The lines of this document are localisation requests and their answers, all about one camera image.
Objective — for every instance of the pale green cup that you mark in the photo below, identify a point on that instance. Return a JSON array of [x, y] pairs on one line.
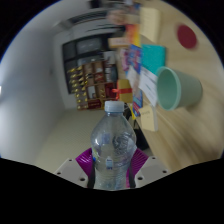
[[186, 88]]

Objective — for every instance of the orange standing card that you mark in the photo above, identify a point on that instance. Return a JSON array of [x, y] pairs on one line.
[[118, 42]]

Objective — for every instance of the flat round red coaster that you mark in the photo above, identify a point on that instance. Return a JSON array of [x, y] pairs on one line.
[[186, 36]]

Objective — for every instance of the teal book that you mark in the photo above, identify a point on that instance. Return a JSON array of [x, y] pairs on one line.
[[152, 58]]

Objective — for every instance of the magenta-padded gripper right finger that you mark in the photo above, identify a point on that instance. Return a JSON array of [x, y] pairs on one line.
[[141, 165]]

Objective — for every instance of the yellow gift box red ribbon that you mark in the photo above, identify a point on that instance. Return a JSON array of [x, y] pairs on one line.
[[124, 91]]

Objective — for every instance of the beige envelope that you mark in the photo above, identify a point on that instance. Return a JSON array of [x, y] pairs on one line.
[[150, 25]]

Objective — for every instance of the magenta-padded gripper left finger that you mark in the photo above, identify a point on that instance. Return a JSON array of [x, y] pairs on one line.
[[83, 163]]

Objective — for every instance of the white printed paper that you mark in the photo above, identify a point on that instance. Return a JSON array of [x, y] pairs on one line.
[[148, 85]]

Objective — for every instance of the clear plastic water bottle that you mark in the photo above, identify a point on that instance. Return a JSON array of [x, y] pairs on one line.
[[113, 150]]

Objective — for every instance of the beige notepad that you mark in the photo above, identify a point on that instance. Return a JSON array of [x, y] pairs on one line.
[[148, 118]]

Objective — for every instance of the orange book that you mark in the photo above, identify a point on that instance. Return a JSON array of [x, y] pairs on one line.
[[133, 35]]

